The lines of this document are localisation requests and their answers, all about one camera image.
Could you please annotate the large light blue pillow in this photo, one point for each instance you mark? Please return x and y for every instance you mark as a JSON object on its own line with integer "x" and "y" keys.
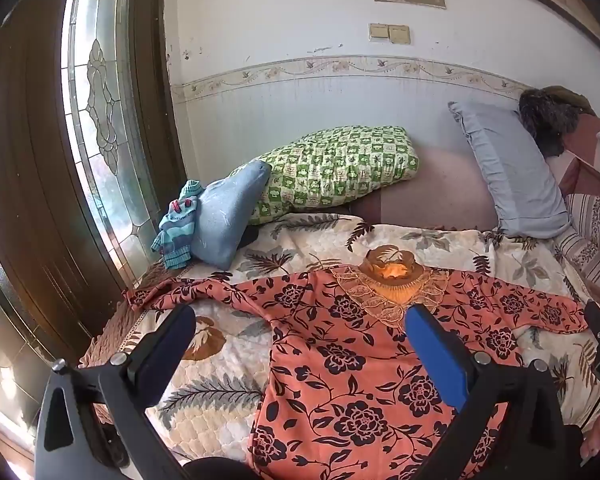
{"x": 510, "y": 175}

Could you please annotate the maroon patchwork quilt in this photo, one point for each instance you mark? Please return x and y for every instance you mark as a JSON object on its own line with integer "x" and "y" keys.
{"x": 580, "y": 165}

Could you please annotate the blue striped knit garment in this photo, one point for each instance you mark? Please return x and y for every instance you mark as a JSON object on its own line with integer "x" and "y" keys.
{"x": 177, "y": 230}

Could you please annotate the brown woven bed mat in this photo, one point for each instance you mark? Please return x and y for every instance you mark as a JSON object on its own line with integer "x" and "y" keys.
{"x": 110, "y": 330}

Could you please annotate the striped pillow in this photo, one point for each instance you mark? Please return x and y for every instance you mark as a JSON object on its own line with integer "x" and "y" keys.
{"x": 590, "y": 230}

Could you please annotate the orange floral blouse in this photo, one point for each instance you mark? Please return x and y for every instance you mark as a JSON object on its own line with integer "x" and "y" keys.
{"x": 330, "y": 360}

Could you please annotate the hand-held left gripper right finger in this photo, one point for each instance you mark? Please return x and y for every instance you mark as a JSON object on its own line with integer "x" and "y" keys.
{"x": 436, "y": 357}

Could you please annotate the cream leaf-print blanket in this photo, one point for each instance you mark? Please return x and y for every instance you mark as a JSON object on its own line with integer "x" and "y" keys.
{"x": 220, "y": 390}

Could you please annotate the wooden door with leaded glass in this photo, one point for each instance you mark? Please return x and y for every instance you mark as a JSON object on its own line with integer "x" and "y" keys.
{"x": 30, "y": 160}

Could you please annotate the beige wall switch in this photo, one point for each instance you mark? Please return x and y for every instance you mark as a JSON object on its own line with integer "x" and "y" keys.
{"x": 379, "y": 32}
{"x": 399, "y": 34}

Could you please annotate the small blue cushion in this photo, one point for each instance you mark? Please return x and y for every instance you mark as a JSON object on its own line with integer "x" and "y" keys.
{"x": 225, "y": 215}

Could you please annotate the dark furry cloth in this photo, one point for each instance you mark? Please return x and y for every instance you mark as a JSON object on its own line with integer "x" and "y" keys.
{"x": 545, "y": 120}

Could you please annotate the green checked pillow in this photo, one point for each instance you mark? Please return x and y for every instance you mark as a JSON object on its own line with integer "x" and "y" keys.
{"x": 330, "y": 165}

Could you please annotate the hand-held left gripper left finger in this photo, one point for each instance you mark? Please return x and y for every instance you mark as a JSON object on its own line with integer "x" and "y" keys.
{"x": 169, "y": 352}

